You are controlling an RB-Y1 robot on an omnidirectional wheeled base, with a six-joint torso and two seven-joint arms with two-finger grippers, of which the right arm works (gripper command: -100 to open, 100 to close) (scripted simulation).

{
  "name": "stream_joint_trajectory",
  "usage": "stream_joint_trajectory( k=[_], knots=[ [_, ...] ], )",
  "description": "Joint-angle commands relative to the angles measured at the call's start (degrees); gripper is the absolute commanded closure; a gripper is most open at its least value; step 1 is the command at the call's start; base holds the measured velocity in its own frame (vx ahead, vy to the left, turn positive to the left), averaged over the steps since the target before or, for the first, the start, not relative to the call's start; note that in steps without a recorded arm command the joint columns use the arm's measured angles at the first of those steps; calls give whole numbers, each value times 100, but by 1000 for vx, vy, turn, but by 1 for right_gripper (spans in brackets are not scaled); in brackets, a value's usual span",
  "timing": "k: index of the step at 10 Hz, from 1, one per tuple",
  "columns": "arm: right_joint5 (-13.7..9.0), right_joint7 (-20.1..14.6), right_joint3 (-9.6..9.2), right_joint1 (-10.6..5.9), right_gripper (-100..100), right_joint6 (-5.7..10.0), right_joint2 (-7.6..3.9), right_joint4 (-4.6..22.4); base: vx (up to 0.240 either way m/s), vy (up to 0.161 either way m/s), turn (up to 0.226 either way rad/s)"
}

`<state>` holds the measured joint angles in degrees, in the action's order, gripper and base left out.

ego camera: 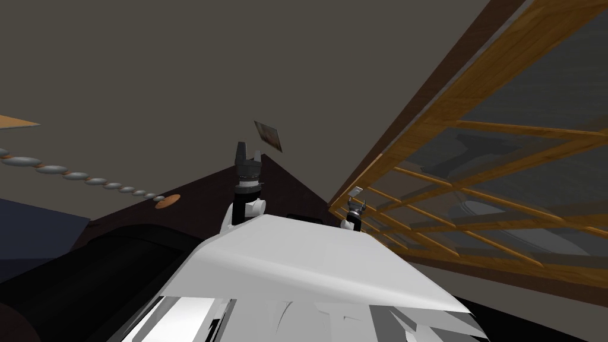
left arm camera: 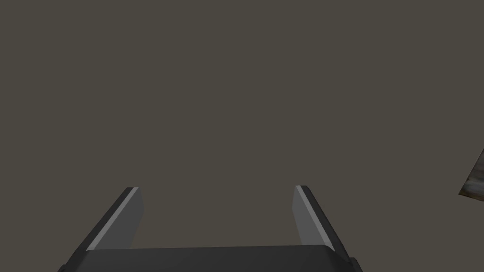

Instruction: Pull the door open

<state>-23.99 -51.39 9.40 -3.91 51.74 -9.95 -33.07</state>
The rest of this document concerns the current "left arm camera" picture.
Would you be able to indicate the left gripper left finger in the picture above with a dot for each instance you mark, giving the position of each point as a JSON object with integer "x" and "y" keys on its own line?
{"x": 121, "y": 223}

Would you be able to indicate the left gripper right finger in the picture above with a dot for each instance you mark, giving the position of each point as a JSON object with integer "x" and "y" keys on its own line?
{"x": 312, "y": 223}

